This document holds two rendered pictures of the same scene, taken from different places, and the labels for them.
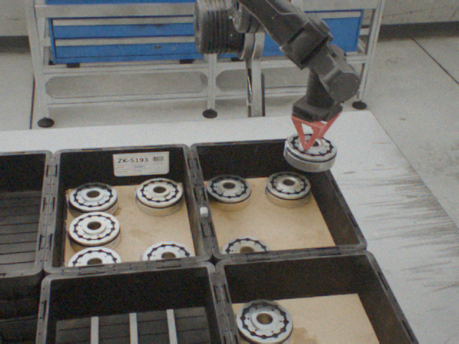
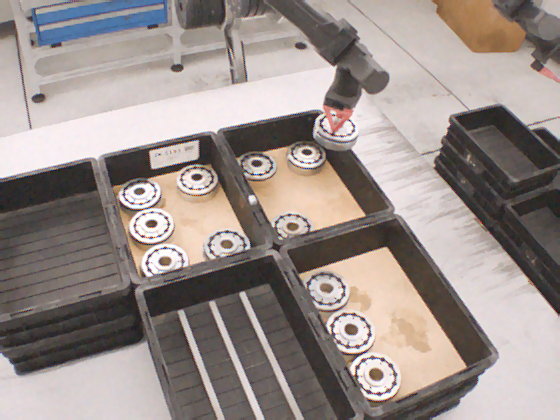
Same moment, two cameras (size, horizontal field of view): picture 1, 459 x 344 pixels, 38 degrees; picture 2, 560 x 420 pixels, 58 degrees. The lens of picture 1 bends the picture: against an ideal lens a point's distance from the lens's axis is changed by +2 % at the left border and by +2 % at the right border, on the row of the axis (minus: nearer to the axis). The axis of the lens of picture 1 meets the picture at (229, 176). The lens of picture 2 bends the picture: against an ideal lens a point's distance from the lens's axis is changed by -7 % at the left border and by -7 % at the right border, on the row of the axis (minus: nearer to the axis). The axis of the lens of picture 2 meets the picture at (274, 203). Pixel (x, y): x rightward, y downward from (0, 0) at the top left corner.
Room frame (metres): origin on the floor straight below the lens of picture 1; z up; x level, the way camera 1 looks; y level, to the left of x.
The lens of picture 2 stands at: (0.22, 0.22, 1.80)
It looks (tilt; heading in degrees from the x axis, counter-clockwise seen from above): 46 degrees down; 344
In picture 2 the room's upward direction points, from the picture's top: 6 degrees clockwise
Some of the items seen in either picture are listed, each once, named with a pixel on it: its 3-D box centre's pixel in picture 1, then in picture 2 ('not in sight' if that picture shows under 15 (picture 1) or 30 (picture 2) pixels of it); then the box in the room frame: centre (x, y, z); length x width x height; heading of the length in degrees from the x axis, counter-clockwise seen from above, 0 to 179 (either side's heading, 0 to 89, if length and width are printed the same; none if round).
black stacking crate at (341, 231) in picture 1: (267, 213); (299, 186); (1.13, -0.09, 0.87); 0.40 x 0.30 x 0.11; 11
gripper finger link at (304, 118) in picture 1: (312, 126); (339, 111); (1.13, -0.16, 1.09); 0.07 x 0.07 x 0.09; 57
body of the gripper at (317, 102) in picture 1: (320, 92); (346, 81); (1.14, -0.17, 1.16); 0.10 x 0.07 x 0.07; 147
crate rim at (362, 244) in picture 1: (270, 194); (301, 171); (1.13, -0.09, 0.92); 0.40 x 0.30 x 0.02; 11
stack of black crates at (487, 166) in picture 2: not in sight; (488, 180); (1.54, -1.05, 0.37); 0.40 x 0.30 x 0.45; 13
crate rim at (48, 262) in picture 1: (126, 203); (178, 201); (1.07, 0.21, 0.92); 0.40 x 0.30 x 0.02; 11
